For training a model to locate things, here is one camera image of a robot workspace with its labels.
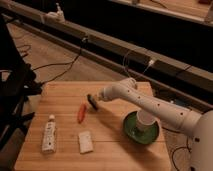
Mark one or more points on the white arm end tip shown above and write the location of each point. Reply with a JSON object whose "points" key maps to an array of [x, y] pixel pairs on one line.
{"points": [[101, 96]]}

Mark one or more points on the black eraser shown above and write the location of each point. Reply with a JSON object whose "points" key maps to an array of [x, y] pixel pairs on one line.
{"points": [[92, 101]]}

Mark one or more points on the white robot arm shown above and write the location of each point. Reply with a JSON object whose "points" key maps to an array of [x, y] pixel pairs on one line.
{"points": [[199, 127]]}

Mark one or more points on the orange carrot toy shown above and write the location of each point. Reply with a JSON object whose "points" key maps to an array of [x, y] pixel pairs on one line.
{"points": [[81, 113]]}

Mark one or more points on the white rectangular block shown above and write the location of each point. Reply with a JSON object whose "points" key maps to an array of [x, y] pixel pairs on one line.
{"points": [[85, 142]]}

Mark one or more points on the white paper cup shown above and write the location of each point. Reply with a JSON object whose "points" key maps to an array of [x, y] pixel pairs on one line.
{"points": [[144, 120]]}

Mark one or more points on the green round plate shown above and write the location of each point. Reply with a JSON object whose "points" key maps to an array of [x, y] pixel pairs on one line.
{"points": [[142, 137]]}

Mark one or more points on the white tube with cap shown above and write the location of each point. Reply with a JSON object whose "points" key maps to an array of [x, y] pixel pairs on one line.
{"points": [[49, 136]]}

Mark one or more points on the black chair frame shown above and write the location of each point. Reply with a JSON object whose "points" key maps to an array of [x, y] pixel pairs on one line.
{"points": [[17, 82]]}

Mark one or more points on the white object on rail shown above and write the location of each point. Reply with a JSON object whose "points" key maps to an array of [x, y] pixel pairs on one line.
{"points": [[58, 15]]}

